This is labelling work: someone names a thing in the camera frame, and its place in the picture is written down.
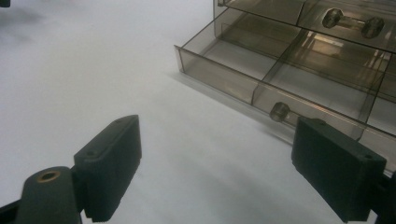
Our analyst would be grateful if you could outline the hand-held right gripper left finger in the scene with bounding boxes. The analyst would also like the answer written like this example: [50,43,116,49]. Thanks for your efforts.
[73,114,143,223]

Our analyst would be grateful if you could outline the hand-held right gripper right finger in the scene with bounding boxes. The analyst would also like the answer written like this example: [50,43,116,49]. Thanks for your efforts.
[290,117,388,223]

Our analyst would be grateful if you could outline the smoky clear drawer with compartments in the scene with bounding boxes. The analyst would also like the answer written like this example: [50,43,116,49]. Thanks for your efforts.
[174,7,396,174]

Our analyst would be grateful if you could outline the smoky clear drawer organizer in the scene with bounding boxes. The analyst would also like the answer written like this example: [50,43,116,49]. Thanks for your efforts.
[212,0,396,57]

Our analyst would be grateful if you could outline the smoky clear drawer with handle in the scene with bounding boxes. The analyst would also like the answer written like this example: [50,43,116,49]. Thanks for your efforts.
[217,0,396,54]

